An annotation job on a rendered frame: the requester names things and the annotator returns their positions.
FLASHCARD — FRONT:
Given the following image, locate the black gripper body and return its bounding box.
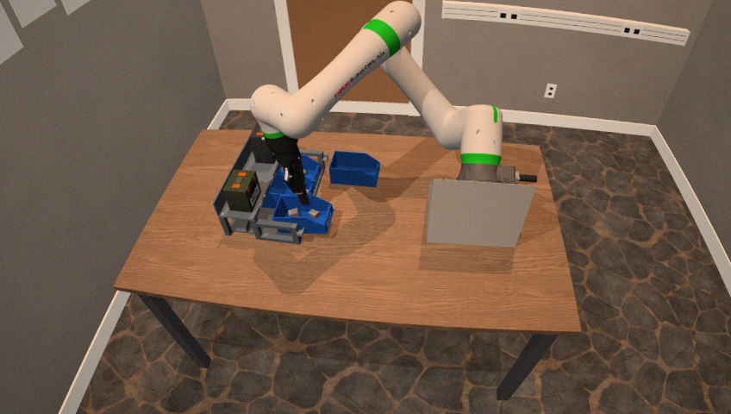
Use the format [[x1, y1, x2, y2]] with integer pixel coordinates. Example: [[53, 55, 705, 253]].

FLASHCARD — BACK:
[[274, 144, 300, 174]]

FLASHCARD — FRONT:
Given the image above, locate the blue bin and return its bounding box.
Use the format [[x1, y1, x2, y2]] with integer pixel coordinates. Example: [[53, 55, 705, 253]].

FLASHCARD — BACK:
[[272, 195, 333, 234], [277, 154, 321, 189], [261, 173, 313, 209], [329, 151, 380, 187]]

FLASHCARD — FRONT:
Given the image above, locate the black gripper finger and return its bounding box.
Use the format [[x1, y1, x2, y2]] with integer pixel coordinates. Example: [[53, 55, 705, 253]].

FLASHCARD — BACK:
[[283, 164, 309, 204], [296, 153, 308, 196]]

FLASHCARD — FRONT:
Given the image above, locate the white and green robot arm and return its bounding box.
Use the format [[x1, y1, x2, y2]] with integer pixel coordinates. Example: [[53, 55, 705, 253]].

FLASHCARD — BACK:
[[250, 1, 537, 184]]

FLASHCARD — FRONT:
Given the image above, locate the grey metal shelf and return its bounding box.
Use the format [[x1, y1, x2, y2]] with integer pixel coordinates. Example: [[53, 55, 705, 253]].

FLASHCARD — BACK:
[[213, 138, 328, 245]]

